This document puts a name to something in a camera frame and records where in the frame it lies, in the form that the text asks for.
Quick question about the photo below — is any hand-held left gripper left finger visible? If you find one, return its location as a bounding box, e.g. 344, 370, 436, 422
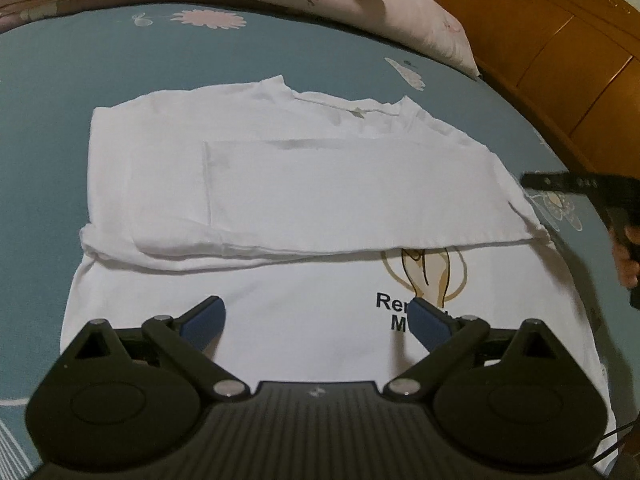
62, 296, 251, 401

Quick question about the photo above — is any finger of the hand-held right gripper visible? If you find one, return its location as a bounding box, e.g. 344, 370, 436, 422
520, 172, 601, 193

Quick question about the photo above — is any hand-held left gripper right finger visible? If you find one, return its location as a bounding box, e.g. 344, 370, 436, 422
382, 297, 571, 401

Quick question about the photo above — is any white long-sleeve shirt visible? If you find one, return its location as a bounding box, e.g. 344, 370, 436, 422
60, 75, 608, 411

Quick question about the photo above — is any person's right hand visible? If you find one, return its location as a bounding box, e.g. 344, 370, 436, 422
611, 225, 640, 289

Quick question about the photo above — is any wooden headboard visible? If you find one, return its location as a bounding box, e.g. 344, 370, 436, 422
410, 0, 640, 178

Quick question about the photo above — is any bed with teal printed sheet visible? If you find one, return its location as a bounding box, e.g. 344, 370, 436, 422
0, 0, 640, 480

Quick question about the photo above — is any thin black cable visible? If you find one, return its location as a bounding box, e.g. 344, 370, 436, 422
590, 420, 640, 466

